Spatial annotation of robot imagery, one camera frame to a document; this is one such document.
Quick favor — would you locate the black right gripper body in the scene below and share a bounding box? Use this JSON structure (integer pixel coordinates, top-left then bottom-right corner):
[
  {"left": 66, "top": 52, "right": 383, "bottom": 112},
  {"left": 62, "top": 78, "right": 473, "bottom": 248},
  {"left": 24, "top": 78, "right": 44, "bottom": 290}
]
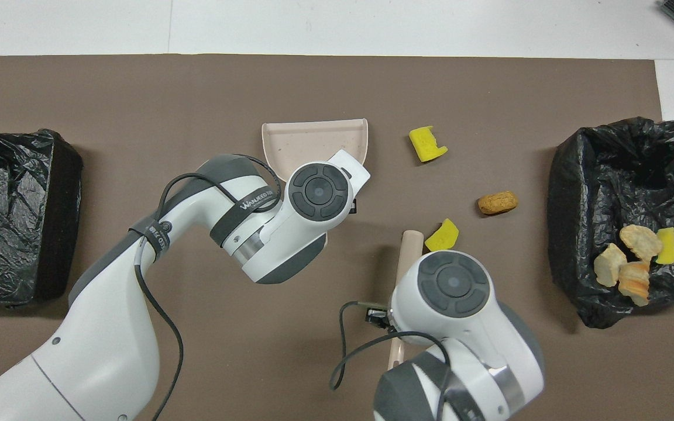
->
[{"left": 358, "top": 301, "right": 393, "bottom": 329}]

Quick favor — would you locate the beige brush with black bristles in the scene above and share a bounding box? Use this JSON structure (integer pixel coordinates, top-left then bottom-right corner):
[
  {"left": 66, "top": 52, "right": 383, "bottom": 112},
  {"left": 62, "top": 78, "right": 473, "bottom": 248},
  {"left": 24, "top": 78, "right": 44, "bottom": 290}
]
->
[{"left": 388, "top": 230, "right": 425, "bottom": 370}]

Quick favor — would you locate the beige plastic dustpan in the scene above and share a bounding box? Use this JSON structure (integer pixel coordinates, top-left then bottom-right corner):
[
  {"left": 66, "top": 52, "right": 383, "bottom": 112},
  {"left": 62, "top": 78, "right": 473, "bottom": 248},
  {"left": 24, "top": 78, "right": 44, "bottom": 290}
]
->
[{"left": 262, "top": 118, "right": 369, "bottom": 249}]

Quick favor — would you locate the notched yellow sponge piece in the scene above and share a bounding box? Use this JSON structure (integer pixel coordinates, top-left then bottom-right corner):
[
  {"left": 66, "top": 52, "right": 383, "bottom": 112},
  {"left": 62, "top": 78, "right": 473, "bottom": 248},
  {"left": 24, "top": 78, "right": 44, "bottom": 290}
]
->
[{"left": 409, "top": 125, "right": 449, "bottom": 163}]

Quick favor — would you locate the brown bread roll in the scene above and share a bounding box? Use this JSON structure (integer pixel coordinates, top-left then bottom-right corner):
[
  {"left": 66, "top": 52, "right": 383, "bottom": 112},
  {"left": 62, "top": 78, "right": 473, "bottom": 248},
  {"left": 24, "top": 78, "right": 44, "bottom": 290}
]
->
[{"left": 477, "top": 191, "right": 519, "bottom": 216}]

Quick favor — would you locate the striped croissant piece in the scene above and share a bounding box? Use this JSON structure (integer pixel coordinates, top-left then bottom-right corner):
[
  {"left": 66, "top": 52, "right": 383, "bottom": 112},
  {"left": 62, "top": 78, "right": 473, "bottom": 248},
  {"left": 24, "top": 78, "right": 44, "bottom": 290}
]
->
[
  {"left": 618, "top": 261, "right": 651, "bottom": 307},
  {"left": 594, "top": 243, "right": 628, "bottom": 288}
]

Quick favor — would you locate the pale flaky bread piece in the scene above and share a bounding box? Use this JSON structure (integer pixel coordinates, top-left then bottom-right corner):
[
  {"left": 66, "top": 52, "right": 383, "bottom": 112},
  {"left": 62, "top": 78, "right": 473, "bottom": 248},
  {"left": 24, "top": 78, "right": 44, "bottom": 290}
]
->
[{"left": 619, "top": 225, "right": 663, "bottom": 262}]

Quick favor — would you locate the yellow and green sponge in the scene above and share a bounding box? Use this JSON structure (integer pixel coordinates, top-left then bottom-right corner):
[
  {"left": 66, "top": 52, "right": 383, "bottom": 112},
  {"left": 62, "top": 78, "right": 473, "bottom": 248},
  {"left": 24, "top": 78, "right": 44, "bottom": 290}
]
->
[{"left": 655, "top": 227, "right": 674, "bottom": 265}]

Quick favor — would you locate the black bag lined bin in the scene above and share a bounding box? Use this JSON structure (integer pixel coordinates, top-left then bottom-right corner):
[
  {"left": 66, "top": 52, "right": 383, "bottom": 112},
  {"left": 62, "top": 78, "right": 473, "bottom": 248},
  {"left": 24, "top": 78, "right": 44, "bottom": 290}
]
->
[
  {"left": 548, "top": 116, "right": 674, "bottom": 328},
  {"left": 0, "top": 129, "right": 84, "bottom": 309}
]

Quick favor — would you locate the brown table mat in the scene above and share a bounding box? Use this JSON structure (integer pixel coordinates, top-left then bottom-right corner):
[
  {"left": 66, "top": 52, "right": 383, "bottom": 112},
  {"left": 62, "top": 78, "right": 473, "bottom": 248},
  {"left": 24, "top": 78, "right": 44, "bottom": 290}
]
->
[{"left": 0, "top": 54, "right": 674, "bottom": 421}]

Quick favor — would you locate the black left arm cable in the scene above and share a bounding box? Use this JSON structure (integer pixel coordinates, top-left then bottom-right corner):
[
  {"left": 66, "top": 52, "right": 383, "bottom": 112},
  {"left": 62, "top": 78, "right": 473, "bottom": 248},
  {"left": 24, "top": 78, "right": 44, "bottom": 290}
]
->
[{"left": 134, "top": 154, "right": 284, "bottom": 421}]

